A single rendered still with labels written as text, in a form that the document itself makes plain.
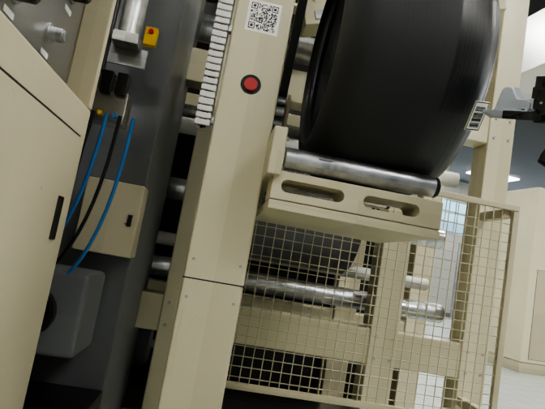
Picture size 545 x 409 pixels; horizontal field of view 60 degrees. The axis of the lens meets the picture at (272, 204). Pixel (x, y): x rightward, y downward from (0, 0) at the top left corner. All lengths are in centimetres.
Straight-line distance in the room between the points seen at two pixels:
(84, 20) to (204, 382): 75
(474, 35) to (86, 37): 73
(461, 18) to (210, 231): 65
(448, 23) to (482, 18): 7
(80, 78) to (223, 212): 38
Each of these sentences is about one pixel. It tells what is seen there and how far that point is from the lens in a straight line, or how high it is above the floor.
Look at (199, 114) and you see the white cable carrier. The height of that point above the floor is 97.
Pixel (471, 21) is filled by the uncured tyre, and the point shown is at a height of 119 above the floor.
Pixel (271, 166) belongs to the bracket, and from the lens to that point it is 93.
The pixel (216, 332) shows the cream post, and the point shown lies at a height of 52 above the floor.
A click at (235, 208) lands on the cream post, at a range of 103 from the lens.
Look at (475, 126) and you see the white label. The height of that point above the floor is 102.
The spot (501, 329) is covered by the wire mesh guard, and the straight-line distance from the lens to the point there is 171.
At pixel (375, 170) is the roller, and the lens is 102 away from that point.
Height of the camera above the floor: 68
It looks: 7 degrees up
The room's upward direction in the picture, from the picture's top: 10 degrees clockwise
